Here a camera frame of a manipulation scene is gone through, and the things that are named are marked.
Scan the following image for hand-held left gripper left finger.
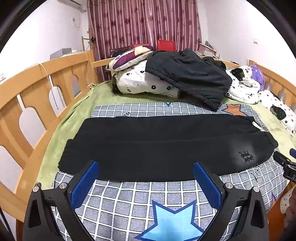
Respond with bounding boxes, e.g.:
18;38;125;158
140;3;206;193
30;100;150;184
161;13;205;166
23;160;100;241

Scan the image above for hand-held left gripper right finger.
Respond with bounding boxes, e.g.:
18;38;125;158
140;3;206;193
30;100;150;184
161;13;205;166
193;161;270;241

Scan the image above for black pants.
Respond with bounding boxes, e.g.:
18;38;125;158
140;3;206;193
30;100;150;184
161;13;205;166
58;114;279;183

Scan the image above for floral cloth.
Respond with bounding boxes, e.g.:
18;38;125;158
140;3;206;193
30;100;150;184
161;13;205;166
280;188;296;215

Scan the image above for grey checked star blanket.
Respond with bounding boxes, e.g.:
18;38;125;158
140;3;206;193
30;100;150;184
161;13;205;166
52;102;289;241

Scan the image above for white floral pillow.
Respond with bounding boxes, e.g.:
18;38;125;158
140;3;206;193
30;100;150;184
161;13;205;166
258;90;296;136

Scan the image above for green bed sheet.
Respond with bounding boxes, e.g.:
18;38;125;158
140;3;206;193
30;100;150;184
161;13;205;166
35;82;296;193

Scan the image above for purple plush toy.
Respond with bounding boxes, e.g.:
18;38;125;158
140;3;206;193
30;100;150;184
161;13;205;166
250;64;265;92

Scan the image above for black jacket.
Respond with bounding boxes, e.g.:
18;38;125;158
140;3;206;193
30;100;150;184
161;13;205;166
145;49;233;112

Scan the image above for white floral quilt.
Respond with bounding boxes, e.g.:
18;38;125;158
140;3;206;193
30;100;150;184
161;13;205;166
112;61;262;105

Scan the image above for grey box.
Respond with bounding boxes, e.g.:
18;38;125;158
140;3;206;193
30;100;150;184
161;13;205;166
50;48;78;60

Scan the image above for cardboard box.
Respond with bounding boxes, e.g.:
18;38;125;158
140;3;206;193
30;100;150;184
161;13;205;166
199;41;220;57

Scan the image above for purple patterned pillow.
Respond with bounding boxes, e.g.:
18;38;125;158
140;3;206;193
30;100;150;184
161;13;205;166
106;45;154;72

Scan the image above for wooden coat stand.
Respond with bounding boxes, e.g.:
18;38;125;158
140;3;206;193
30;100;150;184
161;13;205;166
81;36;96;50

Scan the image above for red chair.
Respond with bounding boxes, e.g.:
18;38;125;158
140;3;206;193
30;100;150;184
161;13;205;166
157;40;175;51

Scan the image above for maroon floral curtain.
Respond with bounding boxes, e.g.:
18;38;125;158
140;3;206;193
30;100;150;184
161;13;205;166
87;0;202;81

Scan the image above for white air conditioner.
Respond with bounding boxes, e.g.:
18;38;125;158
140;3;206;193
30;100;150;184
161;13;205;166
57;0;88;12

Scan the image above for wooden bed frame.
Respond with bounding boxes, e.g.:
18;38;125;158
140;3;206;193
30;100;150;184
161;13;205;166
0;50;296;241

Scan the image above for white cable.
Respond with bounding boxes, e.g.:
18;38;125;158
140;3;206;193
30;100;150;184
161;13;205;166
39;63;59;109

